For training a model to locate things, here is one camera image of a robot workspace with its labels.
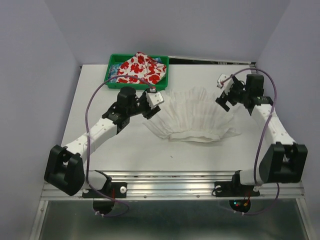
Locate white pleated skirt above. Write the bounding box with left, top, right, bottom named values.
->
left=143, top=87, right=241, bottom=143

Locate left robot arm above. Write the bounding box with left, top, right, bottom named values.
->
left=44, top=86, right=164, bottom=196

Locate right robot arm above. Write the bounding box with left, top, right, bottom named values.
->
left=212, top=74, right=308, bottom=197

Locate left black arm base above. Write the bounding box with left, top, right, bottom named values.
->
left=83, top=170, right=130, bottom=218

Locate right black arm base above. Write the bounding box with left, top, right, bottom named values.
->
left=212, top=181, right=260, bottom=214

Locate green plastic bin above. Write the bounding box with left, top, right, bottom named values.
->
left=104, top=53, right=169, bottom=91

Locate red floral white skirt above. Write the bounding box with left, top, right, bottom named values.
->
left=115, top=52, right=167, bottom=85

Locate blue patterned skirt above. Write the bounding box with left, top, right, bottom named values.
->
left=107, top=63, right=122, bottom=79

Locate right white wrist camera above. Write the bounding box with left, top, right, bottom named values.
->
left=217, top=74, right=234, bottom=89

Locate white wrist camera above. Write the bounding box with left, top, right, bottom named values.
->
left=217, top=74, right=234, bottom=89
left=146, top=92, right=165, bottom=109

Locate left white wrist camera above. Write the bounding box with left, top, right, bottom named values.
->
left=146, top=92, right=165, bottom=109

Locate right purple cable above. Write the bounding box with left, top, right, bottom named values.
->
left=219, top=67, right=281, bottom=216

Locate purple cable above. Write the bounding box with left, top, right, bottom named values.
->
left=219, top=67, right=281, bottom=216
left=84, top=75, right=156, bottom=218

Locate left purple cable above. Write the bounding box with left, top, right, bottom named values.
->
left=84, top=75, right=156, bottom=218

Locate aluminium mounting rail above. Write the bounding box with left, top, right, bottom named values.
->
left=40, top=171, right=305, bottom=202

